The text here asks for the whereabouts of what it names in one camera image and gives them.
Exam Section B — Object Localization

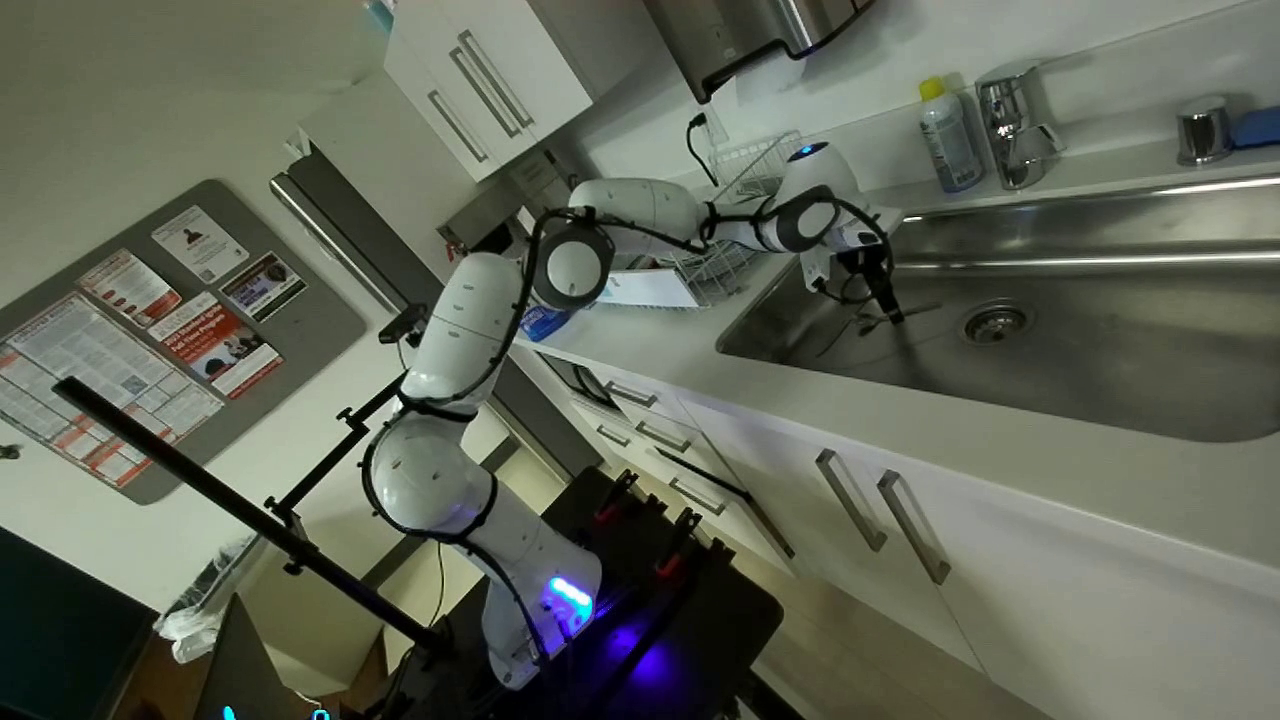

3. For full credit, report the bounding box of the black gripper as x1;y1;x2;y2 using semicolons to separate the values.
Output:
836;216;912;327

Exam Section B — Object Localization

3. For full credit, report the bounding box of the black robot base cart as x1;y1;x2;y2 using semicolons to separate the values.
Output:
380;462;791;720

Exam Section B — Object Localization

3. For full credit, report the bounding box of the round metal sink drain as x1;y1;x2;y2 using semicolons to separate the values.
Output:
960;301;1031;349

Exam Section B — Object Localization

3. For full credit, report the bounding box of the stainless steel sink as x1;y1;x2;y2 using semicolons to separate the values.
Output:
711;172;1280;449

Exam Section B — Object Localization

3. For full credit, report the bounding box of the chrome sink faucet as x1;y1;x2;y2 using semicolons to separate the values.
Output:
977;62;1068;192

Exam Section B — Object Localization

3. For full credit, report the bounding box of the soap bottle with yellow cap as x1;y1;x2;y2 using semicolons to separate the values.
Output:
912;71;988;198

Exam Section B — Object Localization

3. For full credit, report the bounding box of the white flat board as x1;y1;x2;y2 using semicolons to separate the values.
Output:
597;262;704;316

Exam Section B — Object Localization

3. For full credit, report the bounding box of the stainless paper towel dispenser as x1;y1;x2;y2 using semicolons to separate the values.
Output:
642;0;881;108

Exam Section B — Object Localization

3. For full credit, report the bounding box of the blue sponge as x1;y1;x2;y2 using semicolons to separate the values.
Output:
1223;105;1280;157

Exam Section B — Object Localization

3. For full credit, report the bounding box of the grey bulletin board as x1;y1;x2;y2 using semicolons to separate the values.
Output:
0;175;370;508

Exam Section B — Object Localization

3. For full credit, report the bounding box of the dark photo poster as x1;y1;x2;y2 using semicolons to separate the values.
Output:
216;247;306;327

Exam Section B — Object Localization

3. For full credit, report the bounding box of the black tripod stand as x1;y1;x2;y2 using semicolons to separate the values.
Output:
46;372;448;659

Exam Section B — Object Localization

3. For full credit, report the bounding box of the white poster with black figure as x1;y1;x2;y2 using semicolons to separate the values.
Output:
146;198;254;286

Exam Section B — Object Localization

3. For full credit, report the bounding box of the large red white text poster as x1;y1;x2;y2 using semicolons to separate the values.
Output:
0;286;228;493

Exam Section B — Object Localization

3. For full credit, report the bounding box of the black monitor screen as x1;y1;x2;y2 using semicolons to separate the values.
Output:
0;523;159;720

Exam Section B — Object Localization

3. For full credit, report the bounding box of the metal bar cabinet handle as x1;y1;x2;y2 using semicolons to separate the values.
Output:
810;443;890;554
870;468;956;588

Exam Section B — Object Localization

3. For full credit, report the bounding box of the black wall power cable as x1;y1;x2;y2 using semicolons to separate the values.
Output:
680;108;722;192

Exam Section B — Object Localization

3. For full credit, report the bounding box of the metal bar drawer handle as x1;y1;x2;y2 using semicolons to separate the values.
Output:
648;440;758;513

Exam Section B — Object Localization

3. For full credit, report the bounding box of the white wall cabinet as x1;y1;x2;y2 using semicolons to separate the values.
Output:
380;0;598;189

